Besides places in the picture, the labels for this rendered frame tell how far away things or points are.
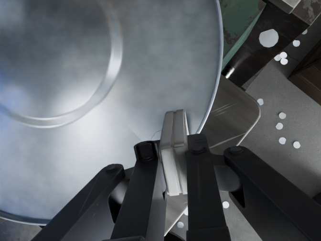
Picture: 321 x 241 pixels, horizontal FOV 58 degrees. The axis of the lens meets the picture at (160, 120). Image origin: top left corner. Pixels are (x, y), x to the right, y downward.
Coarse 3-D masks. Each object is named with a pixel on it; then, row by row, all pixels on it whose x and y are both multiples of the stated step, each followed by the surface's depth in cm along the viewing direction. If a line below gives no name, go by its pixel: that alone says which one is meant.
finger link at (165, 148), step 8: (168, 112) 21; (168, 120) 20; (168, 128) 18; (168, 136) 17; (160, 144) 16; (168, 144) 15; (160, 152) 15; (168, 152) 15; (160, 160) 16; (168, 160) 15; (168, 168) 16; (168, 176) 16; (176, 176) 16; (168, 184) 16; (176, 184) 16; (168, 192) 16; (176, 192) 16
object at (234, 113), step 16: (224, 80) 23; (224, 96) 22; (240, 96) 22; (224, 112) 22; (240, 112) 22; (256, 112) 22; (208, 128) 23; (224, 128) 22; (240, 128) 22; (208, 144) 23; (224, 144) 22; (176, 208) 23
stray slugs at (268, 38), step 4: (264, 32) 35; (268, 32) 35; (272, 32) 35; (276, 32) 35; (260, 36) 35; (264, 36) 35; (268, 36) 35; (272, 36) 35; (276, 36) 35; (260, 40) 35; (264, 40) 35; (268, 40) 35; (272, 40) 35; (276, 40) 35; (264, 44) 35; (268, 44) 35; (272, 44) 35; (184, 212) 36
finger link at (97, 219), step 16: (96, 176) 14; (112, 176) 14; (80, 192) 13; (96, 192) 13; (64, 208) 12; (80, 208) 12; (96, 208) 12; (112, 208) 15; (48, 224) 11; (64, 224) 11; (80, 224) 11; (96, 224) 12; (112, 224) 13; (32, 240) 10; (48, 240) 10; (64, 240) 10; (80, 240) 11; (96, 240) 12
